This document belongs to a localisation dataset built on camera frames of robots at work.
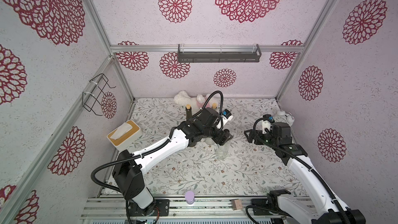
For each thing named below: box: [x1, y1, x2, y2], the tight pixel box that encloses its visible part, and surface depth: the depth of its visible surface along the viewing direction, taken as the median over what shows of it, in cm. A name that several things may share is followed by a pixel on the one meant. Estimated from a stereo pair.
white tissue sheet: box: [109, 122, 133, 140], surface depth 97 cm
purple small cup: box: [185, 190, 195, 205], surface depth 72 cm
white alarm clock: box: [273, 110, 295, 127], surface depth 98 cm
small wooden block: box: [231, 199, 244, 211], surface depth 74 cm
